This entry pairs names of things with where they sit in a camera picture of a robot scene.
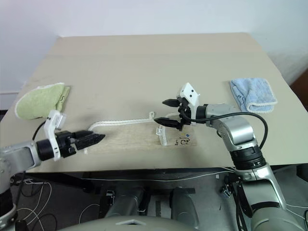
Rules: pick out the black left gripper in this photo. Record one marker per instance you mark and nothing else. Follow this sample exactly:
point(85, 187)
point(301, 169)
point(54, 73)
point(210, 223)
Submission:
point(63, 144)

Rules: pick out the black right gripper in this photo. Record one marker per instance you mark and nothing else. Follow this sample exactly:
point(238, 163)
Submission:
point(184, 115)

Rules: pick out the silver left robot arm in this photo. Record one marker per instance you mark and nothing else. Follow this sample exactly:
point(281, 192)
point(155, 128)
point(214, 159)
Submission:
point(19, 154)

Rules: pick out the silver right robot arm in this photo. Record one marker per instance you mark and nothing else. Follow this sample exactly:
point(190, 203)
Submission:
point(238, 130)

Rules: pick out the light green folded towel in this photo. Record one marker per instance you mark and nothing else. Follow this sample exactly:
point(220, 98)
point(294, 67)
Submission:
point(38, 101)

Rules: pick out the light blue folded towel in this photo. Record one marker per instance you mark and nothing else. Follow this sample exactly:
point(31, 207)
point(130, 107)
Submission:
point(252, 92)

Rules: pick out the grey rounded shape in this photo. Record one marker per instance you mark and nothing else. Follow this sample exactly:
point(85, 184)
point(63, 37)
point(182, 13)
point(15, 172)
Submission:
point(125, 202)
point(185, 204)

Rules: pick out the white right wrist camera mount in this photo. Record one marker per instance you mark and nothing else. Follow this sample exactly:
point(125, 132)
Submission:
point(190, 92)

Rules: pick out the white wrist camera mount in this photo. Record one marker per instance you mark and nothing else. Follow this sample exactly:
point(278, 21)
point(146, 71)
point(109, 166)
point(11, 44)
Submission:
point(51, 125)
point(190, 92)

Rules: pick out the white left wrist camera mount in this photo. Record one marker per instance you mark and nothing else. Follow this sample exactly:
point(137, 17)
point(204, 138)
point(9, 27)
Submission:
point(51, 125)

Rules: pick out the black table frame bar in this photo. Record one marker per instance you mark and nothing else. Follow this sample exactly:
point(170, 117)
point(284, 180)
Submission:
point(60, 179)

